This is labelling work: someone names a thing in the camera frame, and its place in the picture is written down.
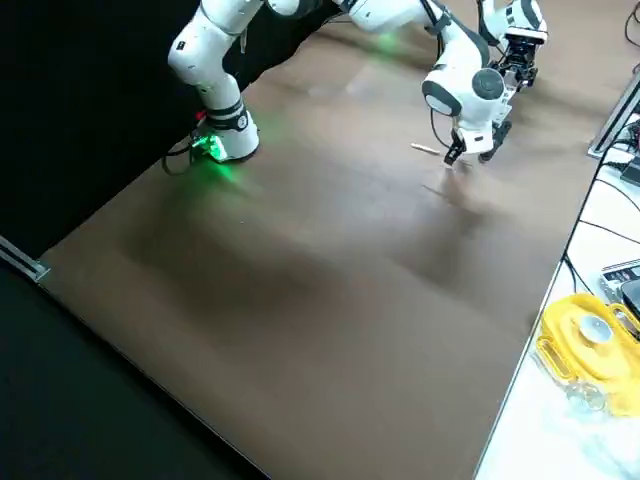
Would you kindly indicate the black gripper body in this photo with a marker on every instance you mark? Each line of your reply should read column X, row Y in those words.
column 524, row 50

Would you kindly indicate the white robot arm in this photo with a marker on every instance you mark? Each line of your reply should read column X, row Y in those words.
column 520, row 15
column 210, row 60

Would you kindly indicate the black device white label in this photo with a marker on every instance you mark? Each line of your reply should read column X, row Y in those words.
column 620, row 280

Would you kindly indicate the aluminium frame post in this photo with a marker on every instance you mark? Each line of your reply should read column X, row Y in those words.
column 25, row 260
column 615, row 115

